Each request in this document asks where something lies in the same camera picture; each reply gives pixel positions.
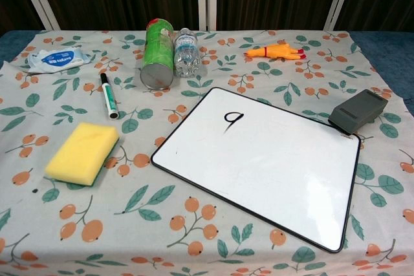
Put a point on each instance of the floral orange fruit tablecloth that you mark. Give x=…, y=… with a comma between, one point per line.
x=97, y=224

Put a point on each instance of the grey whiteboard eraser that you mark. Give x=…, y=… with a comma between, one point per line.
x=355, y=111

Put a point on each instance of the clear plastic water bottle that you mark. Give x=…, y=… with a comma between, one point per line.
x=186, y=53

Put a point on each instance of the green chip can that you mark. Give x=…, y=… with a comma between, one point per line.
x=156, y=53

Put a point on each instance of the green whiteboard marker black cap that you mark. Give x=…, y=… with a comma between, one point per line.
x=109, y=96

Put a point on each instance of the yellow sponge with green pad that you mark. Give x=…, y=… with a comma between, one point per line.
x=81, y=153

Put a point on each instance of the white dry-erase board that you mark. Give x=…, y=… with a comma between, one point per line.
x=258, y=166

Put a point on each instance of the yellow rubber chicken toy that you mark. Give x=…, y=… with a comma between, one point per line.
x=275, y=52

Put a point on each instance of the blue white wet wipes pack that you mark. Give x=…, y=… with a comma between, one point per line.
x=55, y=59

